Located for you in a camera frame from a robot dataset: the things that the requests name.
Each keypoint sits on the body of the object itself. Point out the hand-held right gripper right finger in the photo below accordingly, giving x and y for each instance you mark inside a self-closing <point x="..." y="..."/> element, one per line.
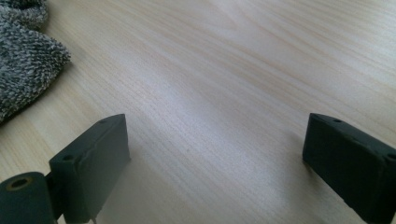
<point x="351" y="161"/>

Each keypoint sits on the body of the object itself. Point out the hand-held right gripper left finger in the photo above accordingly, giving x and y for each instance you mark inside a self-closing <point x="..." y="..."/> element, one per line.
<point x="93" y="168"/>

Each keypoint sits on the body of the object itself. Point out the grey terry towel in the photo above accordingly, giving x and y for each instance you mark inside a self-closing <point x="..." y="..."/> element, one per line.
<point x="25" y="59"/>

